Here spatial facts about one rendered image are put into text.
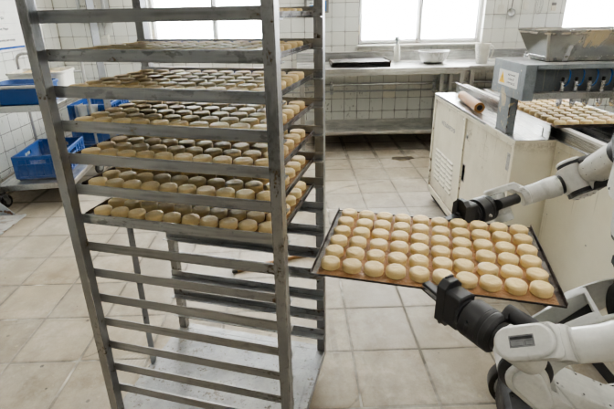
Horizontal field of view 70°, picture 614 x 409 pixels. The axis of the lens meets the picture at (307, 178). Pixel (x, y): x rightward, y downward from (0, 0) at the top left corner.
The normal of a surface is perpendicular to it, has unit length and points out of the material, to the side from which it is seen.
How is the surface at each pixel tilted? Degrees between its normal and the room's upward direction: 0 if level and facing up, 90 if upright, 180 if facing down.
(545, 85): 90
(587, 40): 115
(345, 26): 90
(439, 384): 0
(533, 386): 90
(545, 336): 46
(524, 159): 90
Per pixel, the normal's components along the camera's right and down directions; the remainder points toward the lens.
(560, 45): 0.02, 0.72
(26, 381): -0.02, -0.93
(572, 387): 0.30, -0.86
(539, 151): 0.02, 0.36
